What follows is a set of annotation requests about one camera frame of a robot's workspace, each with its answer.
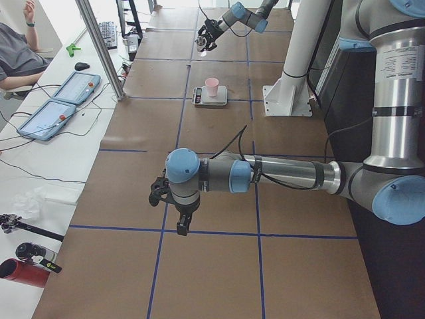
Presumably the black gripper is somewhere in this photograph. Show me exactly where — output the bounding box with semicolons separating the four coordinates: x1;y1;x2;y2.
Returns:
171;192;201;236
198;19;227;56

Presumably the clear glass sauce bottle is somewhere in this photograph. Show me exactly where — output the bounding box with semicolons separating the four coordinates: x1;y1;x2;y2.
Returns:
195;35;207;53

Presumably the pink paper cup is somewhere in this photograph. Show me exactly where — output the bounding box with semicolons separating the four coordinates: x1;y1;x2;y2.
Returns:
205;77;219;97

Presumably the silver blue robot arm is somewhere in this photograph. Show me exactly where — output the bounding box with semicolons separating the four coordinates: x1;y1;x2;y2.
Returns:
195;1;278;54
149;1;424;235

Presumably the silver digital kitchen scale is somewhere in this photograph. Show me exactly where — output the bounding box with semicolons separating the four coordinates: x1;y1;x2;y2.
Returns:
192;85;228;106

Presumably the black keyboard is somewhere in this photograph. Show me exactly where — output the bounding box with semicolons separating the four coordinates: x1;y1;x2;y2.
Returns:
98;21;118;50

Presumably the black computer mouse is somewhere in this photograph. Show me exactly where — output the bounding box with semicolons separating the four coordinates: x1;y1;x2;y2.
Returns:
74;62;90;71

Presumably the green plastic tool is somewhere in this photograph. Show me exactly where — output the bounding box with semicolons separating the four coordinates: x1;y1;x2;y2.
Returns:
66;43;82;57

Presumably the upper blue teach pendant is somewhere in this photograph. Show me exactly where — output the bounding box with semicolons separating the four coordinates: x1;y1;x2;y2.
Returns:
52;71;101;106

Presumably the blue teach pendant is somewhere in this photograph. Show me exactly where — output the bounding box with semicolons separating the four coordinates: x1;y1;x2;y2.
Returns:
52;71;101;106
17;99;76;141

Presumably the crumpled white paper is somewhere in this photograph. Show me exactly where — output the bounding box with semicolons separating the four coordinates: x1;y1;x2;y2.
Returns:
10;184;82;220

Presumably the lower blue teach pendant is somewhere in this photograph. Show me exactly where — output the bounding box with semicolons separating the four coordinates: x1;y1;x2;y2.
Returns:
17;99;76;141

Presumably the black tripod leg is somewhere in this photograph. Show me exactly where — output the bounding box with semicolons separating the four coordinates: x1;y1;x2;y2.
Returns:
1;214;64;242

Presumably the red cylinder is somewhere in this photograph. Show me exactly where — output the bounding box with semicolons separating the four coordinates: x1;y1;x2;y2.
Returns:
1;259;49;288

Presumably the seated person grey shirt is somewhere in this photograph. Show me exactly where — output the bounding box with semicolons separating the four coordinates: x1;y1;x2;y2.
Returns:
1;1;50;90

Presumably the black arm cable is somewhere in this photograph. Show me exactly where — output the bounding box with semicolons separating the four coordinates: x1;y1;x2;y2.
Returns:
209;112;376;191
197;0;256;38

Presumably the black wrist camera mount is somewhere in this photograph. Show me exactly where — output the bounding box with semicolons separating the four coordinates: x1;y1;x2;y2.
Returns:
148;168;174;207

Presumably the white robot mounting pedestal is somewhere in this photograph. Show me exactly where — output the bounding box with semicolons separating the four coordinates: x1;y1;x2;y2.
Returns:
263;0;331;117

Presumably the aluminium frame post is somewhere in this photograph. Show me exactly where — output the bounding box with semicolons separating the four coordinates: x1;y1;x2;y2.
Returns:
75;0;125;101

